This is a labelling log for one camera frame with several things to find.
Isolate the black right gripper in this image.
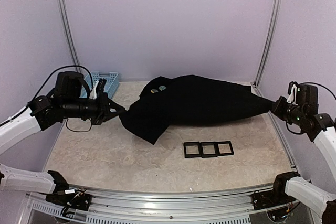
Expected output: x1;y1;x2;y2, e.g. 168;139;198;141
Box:
271;95;306;126

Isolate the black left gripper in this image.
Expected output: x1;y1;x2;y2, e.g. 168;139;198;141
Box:
62;90;125;125

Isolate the black garment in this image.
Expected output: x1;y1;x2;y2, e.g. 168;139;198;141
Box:
119;75;273;144

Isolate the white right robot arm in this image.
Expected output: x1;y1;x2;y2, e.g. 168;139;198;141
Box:
268;97;335;223

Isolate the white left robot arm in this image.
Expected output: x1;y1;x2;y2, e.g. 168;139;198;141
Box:
1;94;125;206

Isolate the light blue plastic basket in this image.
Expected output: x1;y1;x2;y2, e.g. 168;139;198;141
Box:
80;71;119;99

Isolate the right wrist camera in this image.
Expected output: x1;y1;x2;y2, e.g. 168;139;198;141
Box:
287;81;318;106

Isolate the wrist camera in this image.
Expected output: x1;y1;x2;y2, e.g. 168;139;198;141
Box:
53;71;90;99
287;81;318;106

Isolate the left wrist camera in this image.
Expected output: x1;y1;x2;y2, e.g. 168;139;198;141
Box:
53;71;90;99

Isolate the right black square frame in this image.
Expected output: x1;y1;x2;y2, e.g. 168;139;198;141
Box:
215;141;234;156

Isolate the black square frame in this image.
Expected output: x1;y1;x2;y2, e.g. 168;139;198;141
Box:
215;141;234;156
183;142;202;158
201;142;219;158

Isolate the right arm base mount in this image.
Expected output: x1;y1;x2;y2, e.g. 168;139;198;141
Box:
251;172;301;210

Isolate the middle black square frame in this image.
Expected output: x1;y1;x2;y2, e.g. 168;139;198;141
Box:
201;142;219;158

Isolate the left black square frame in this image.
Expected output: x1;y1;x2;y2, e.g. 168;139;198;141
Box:
183;142;202;158

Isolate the front aluminium rail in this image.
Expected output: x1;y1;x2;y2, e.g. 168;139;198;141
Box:
18;184;278;223

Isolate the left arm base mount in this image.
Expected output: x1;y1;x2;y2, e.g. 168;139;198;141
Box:
45;170;92;218

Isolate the right aluminium corner post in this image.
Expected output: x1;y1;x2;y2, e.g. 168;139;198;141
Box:
253;0;281;88

